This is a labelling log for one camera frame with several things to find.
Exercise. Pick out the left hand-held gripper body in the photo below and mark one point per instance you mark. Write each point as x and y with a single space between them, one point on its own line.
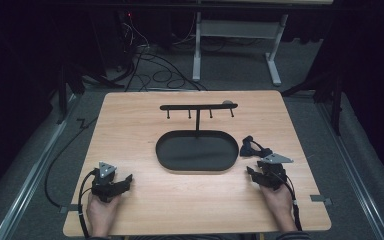
104 181

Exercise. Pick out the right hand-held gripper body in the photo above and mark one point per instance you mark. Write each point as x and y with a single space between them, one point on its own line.
273 170

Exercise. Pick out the black hook rack with tray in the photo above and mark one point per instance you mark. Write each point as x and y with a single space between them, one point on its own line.
197 150

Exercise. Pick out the person's right hand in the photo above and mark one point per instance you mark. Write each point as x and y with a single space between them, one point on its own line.
277 201

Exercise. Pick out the person's left hand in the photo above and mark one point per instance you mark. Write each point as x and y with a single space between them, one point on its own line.
100 213

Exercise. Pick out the grey tape piece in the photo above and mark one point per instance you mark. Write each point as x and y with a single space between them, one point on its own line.
69 208
320 199

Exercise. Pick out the small grey round object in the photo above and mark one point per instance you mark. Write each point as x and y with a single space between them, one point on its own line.
227 102

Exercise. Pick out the black tripod stand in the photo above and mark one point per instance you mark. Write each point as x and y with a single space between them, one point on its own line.
66 83
335 96

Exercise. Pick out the metal floor rail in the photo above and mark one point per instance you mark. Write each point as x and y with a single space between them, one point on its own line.
356 173
30 180

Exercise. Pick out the white metal desk frame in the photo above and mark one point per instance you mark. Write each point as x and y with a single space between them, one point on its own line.
236 29

